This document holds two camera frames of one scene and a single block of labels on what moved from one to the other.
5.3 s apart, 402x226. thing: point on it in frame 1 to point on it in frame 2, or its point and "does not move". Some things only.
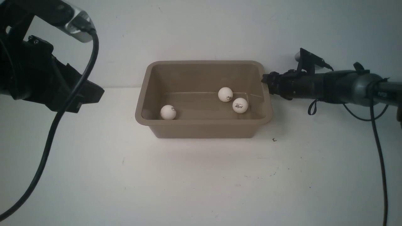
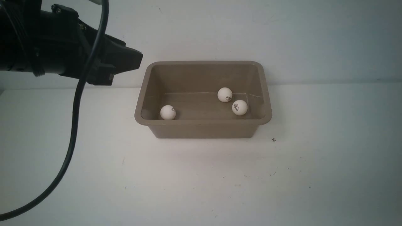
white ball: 168,112 does not move
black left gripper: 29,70 to 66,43
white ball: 240,105 does not move
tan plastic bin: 192,87 does not move
